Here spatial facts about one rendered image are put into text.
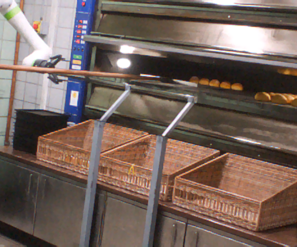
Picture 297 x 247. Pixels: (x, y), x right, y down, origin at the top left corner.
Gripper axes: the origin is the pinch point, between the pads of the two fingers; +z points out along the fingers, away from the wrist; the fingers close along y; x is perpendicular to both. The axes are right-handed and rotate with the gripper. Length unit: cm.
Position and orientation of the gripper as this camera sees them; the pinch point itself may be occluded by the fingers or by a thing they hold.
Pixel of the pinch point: (65, 70)
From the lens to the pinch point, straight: 407.3
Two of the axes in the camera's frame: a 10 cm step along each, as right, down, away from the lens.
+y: -1.3, 9.9, 1.1
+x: -6.6, 0.0, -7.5
